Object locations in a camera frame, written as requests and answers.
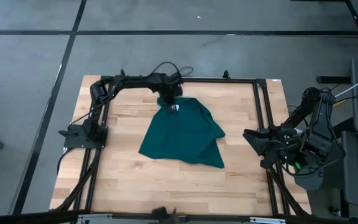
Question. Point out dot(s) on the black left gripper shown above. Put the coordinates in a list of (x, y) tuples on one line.
[(168, 87)]

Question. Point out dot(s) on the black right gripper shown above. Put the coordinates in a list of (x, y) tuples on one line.
[(278, 146)]

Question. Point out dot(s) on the dark green microfiber towel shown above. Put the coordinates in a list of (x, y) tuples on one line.
[(179, 137)]

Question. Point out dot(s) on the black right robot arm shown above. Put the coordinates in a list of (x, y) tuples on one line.
[(319, 143)]

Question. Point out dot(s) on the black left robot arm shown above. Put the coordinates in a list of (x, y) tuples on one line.
[(129, 81)]

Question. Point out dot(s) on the black desk foot bar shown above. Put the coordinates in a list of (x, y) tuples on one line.
[(334, 79)]

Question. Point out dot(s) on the person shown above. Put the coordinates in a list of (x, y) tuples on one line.
[(166, 215)]

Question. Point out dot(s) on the black crossbeam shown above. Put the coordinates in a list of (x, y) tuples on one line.
[(26, 216)]

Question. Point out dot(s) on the black aluminium table frame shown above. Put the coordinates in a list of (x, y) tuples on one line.
[(213, 80)]

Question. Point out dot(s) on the black frame clamp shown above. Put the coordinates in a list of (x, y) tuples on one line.
[(122, 72), (226, 74)]

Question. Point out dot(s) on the silver metal bracket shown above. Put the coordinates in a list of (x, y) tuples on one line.
[(95, 219), (267, 220)]

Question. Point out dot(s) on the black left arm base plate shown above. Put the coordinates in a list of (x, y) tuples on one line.
[(73, 137)]

